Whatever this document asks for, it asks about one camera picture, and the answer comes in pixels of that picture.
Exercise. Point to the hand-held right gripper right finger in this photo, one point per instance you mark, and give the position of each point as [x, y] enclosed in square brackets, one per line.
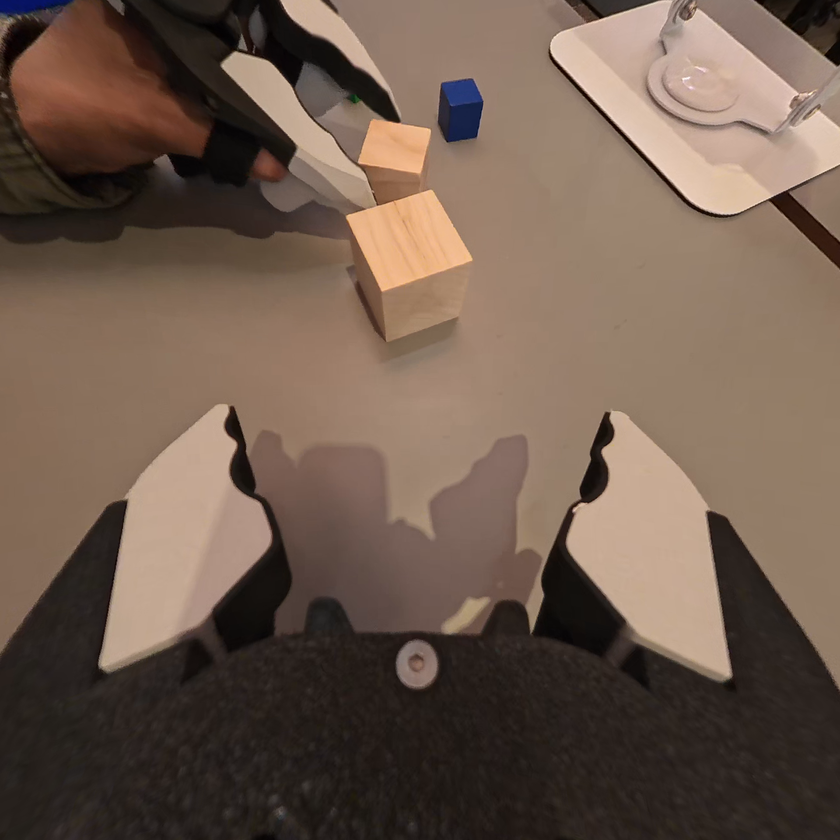
[649, 544]

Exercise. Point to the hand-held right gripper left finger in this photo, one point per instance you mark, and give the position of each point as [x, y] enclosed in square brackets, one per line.
[190, 525]

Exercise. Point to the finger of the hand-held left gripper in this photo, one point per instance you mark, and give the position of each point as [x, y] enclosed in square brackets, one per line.
[341, 33]
[289, 111]

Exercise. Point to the light wooden cube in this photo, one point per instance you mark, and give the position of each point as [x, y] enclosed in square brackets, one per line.
[407, 256]
[394, 151]

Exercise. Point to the person's left hand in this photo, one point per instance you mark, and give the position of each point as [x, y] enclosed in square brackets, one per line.
[98, 98]

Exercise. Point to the small blue cube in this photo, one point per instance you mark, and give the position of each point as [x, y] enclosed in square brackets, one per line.
[460, 108]

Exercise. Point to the blue object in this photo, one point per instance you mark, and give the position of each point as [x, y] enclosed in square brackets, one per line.
[26, 5]

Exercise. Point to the white desk stand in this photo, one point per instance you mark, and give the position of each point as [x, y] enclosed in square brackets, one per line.
[709, 151]

